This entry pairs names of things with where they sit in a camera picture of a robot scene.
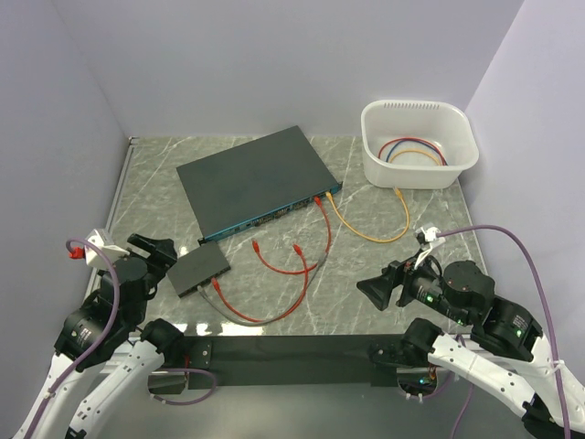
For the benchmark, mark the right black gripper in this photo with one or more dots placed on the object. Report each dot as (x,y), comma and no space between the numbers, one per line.
(377,288)

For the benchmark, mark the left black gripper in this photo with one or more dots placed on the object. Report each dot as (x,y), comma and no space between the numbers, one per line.
(162,253)

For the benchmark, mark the small black network switch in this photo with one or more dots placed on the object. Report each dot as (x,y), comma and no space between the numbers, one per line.
(197,268)

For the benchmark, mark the large blue rack switch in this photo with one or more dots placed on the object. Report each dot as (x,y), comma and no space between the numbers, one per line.
(253,183)

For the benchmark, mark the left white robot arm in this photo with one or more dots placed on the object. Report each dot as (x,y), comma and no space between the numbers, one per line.
(67,406)

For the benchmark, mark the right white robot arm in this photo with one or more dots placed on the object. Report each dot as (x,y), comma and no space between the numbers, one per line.
(547,398)

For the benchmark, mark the black base bar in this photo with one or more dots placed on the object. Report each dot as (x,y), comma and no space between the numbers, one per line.
(298,360)

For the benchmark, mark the white plastic tub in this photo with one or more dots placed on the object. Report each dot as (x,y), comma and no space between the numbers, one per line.
(416,144)

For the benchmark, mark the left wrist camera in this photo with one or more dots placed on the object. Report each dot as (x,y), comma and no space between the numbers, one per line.
(98,242)

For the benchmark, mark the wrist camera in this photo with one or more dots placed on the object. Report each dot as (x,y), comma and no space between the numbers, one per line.
(98,242)
(429,239)

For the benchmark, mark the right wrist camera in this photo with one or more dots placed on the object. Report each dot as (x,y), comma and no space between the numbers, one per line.
(429,239)

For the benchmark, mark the aluminium frame rail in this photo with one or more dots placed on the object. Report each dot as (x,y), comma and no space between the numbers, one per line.
(94,326)

